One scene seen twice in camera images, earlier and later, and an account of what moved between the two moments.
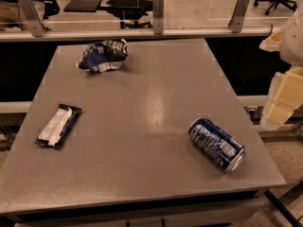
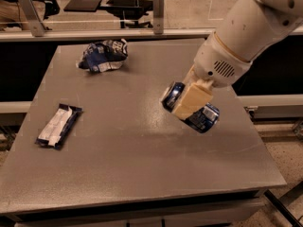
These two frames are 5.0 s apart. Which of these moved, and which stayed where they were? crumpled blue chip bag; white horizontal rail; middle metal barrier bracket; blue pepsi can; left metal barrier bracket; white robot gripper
Moved: blue pepsi can; white robot gripper
Stayed: middle metal barrier bracket; left metal barrier bracket; crumpled blue chip bag; white horizontal rail
